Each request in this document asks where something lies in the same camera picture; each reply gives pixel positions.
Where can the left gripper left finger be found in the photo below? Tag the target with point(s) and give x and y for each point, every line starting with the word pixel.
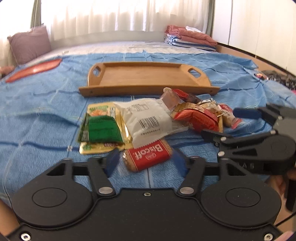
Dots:
pixel 111 161

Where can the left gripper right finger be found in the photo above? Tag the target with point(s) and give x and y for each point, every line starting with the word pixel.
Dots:
pixel 180 161

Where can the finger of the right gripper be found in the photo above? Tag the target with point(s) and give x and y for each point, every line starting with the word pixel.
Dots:
pixel 217 138
pixel 249 113

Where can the red Biscoff biscuit packet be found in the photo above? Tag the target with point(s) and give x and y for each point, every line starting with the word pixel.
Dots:
pixel 138 159

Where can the red crinkled snack bag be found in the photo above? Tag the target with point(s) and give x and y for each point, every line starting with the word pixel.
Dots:
pixel 197 120

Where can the green snack packet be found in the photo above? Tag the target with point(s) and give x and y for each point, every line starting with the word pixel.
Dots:
pixel 99 129

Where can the sunflower seed snack packet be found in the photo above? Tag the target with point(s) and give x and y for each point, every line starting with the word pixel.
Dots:
pixel 212 106

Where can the yellow snack packet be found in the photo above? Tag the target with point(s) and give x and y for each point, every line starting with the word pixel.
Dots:
pixel 106 108

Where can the brown red chocolate bar wrapper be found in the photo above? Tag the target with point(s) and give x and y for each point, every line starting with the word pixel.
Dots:
pixel 186 97

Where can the white barcode snack packet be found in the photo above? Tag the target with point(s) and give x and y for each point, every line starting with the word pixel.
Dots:
pixel 148 120

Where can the clear nut bar packet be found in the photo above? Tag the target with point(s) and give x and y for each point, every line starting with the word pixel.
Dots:
pixel 170 98

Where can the wooden serving tray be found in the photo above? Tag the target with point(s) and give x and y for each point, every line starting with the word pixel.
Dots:
pixel 145 78

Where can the blue checked bed sheet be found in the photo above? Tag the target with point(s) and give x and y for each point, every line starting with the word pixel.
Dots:
pixel 41 114

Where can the folded red blanket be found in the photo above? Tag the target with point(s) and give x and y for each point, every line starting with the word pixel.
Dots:
pixel 190 36

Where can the white folded cloth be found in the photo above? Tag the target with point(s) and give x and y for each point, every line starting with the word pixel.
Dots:
pixel 192 29

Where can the folded blue striped blanket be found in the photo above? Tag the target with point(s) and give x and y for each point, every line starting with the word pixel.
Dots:
pixel 174 41

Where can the red plastic tray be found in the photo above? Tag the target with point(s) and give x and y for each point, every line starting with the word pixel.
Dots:
pixel 35 69

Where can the purple pillow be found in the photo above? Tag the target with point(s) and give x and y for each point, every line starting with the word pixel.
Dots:
pixel 27 46

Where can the white sheer curtain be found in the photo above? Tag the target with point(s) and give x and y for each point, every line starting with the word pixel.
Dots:
pixel 69 19

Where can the green side curtain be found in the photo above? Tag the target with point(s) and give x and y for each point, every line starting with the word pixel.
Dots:
pixel 36 14

